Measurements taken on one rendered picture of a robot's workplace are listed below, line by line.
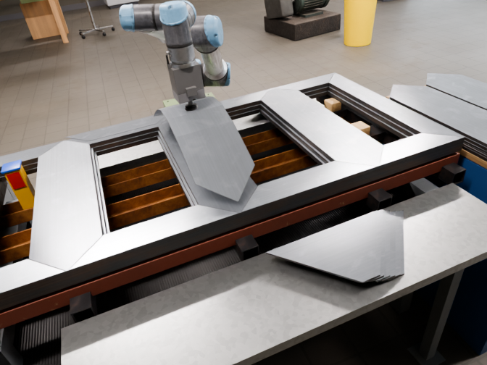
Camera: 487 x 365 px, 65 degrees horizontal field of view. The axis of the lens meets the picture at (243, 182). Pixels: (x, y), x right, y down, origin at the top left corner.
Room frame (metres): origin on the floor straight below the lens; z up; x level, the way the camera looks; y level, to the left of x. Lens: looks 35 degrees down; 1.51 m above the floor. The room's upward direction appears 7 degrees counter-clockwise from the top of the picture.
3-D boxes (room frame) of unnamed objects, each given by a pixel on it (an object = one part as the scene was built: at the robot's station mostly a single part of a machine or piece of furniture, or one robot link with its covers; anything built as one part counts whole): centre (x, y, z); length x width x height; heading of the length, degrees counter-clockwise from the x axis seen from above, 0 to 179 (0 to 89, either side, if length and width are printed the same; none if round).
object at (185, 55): (1.13, 0.14, 1.20); 0.08 x 0.08 x 0.05
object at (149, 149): (1.69, 0.11, 0.66); 1.30 x 0.20 x 0.03; 108
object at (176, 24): (1.13, 0.13, 1.28); 0.09 x 0.08 x 0.11; 174
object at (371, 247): (0.69, -0.28, 0.77); 0.45 x 0.20 x 0.04; 108
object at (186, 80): (1.12, 0.13, 1.13); 0.10 x 0.09 x 0.16; 21
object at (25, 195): (1.16, 0.79, 0.78); 0.05 x 0.05 x 0.19; 18
